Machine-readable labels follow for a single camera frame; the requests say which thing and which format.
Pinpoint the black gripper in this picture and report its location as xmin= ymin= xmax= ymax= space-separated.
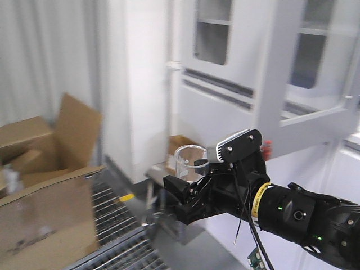
xmin=163 ymin=151 xmax=270 ymax=225

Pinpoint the clear glass beaker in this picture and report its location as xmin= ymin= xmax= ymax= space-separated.
xmin=174 ymin=144 xmax=209 ymax=182

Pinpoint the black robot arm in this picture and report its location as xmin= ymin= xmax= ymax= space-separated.
xmin=164 ymin=151 xmax=359 ymax=269

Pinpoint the white cabinet with windows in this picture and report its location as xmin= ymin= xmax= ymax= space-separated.
xmin=165 ymin=0 xmax=360 ymax=270

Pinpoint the small cardboard box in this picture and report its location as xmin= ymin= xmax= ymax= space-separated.
xmin=165 ymin=135 xmax=207 ymax=175

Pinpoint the metal roller conveyor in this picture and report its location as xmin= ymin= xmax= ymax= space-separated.
xmin=65 ymin=169 xmax=170 ymax=269

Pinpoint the green circuit board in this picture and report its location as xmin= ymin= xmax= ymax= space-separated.
xmin=247 ymin=247 xmax=266 ymax=270

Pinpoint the open cardboard box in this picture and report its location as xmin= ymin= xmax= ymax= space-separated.
xmin=1 ymin=93 xmax=103 ymax=269

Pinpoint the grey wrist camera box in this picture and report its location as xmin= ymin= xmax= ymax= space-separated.
xmin=206 ymin=129 xmax=262 ymax=164

